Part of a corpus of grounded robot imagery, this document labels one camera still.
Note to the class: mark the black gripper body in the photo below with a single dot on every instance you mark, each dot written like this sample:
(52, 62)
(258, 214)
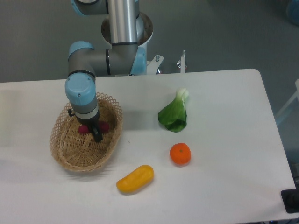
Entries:
(88, 119)

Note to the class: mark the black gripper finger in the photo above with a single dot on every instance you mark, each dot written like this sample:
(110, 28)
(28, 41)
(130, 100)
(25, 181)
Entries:
(97, 135)

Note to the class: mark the purple sweet potato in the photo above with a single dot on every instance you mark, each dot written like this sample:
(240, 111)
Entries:
(104, 127)

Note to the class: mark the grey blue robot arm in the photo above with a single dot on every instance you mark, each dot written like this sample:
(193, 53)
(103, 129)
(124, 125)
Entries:
(86, 63)

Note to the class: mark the woven wicker basket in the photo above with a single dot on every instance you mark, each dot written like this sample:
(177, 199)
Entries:
(79, 152)

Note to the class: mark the yellow mango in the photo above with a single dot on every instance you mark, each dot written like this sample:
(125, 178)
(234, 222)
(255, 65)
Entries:
(135, 180)

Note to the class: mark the green bok choy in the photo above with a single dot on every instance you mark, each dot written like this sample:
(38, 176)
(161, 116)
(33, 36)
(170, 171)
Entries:
(174, 116)

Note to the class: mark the orange tangerine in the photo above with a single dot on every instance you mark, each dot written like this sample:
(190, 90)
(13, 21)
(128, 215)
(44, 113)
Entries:
(180, 154)

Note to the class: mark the black device at table edge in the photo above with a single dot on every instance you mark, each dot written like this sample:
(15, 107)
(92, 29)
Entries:
(290, 199)

